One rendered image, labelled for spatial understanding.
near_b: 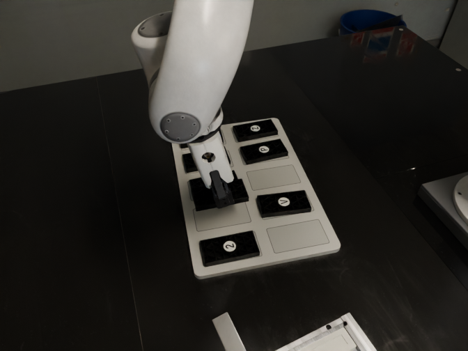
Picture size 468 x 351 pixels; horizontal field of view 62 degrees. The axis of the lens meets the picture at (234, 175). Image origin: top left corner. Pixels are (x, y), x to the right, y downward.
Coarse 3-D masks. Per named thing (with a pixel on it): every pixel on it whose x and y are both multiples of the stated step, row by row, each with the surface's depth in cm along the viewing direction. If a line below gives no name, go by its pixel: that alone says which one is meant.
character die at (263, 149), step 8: (256, 144) 89; (264, 144) 90; (272, 144) 90; (280, 144) 89; (248, 152) 87; (256, 152) 88; (264, 152) 87; (272, 152) 88; (280, 152) 87; (248, 160) 85; (256, 160) 86; (264, 160) 87
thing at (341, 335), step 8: (344, 328) 58; (328, 336) 57; (336, 336) 57; (344, 336) 57; (312, 344) 56; (320, 344) 56; (328, 344) 57; (336, 344) 57; (344, 344) 57; (352, 344) 56
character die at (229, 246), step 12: (204, 240) 70; (216, 240) 71; (228, 240) 70; (240, 240) 71; (252, 240) 70; (204, 252) 70; (216, 252) 69; (228, 252) 69; (240, 252) 70; (252, 252) 69; (216, 264) 68
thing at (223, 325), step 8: (216, 320) 41; (224, 320) 40; (216, 328) 40; (224, 328) 40; (232, 328) 40; (224, 336) 39; (232, 336) 39; (224, 344) 39; (232, 344) 39; (240, 344) 39
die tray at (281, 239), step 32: (224, 128) 95; (288, 160) 87; (256, 192) 80; (192, 224) 74; (224, 224) 74; (256, 224) 74; (288, 224) 74; (320, 224) 74; (192, 256) 69; (256, 256) 69; (288, 256) 69
